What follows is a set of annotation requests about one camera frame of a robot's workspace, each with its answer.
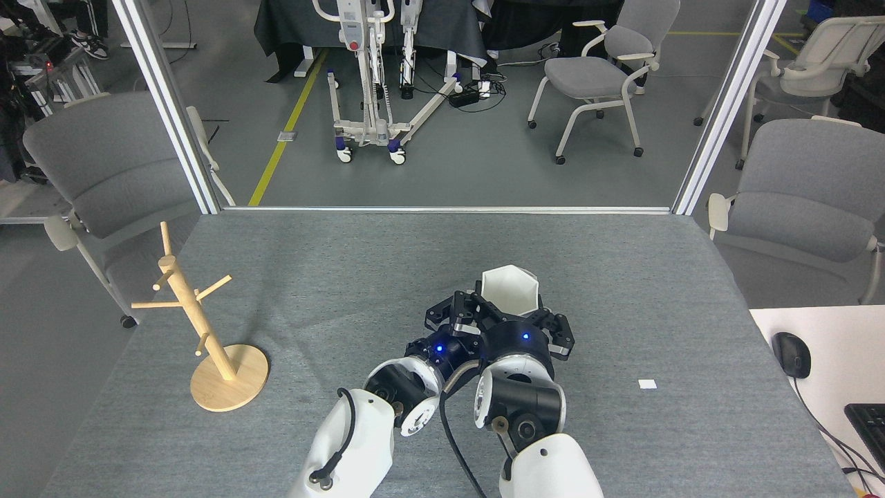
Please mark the black computer mouse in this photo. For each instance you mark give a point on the black computer mouse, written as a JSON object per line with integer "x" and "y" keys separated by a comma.
{"x": 792, "y": 354}

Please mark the white desk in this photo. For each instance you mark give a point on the white desk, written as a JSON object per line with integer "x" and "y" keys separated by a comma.
{"x": 843, "y": 346}

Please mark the dark equipment rack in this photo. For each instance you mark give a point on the dark equipment rack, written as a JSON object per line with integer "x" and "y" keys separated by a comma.
{"x": 28, "y": 76}

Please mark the white hexagonal cup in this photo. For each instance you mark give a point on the white hexagonal cup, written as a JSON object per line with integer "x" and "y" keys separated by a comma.
{"x": 511, "y": 290}

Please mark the black table cloth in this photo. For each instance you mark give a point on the black table cloth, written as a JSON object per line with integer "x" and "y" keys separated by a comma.
{"x": 435, "y": 28}

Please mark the white stand on wheels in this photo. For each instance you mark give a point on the white stand on wheels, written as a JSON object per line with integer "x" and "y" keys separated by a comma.
{"x": 377, "y": 128}

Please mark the black keyboard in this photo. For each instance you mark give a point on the black keyboard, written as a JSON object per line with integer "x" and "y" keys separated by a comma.
{"x": 870, "y": 429}

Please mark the grey office chair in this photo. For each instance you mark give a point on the grey office chair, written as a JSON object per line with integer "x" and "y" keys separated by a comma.
{"x": 110, "y": 166}
{"x": 809, "y": 200}

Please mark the person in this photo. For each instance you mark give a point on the person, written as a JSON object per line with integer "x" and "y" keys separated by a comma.
{"x": 90, "y": 28}

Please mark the grey chair with white frame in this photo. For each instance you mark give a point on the grey chair with white frame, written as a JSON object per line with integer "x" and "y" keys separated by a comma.
{"x": 594, "y": 76}

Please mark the white mesh office chair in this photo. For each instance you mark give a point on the white mesh office chair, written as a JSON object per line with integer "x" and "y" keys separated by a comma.
{"x": 830, "y": 48}

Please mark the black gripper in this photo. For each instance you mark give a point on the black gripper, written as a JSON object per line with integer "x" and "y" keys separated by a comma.
{"x": 442, "y": 353}
{"x": 518, "y": 340}

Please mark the wooden cup rack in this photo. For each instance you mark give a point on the wooden cup rack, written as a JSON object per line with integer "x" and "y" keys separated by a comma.
{"x": 225, "y": 377}

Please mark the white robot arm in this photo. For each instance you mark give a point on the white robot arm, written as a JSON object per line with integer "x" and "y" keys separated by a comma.
{"x": 359, "y": 443}
{"x": 525, "y": 415}

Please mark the silver frame post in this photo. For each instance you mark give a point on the silver frame post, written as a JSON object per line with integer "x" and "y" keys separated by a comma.
{"x": 726, "y": 104}
{"x": 169, "y": 104}

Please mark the black power strip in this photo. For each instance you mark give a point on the black power strip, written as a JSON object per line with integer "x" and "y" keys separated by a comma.
{"x": 463, "y": 97}

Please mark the silver frame crossbar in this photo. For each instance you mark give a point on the silver frame crossbar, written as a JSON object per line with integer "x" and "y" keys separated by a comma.
{"x": 449, "y": 209}

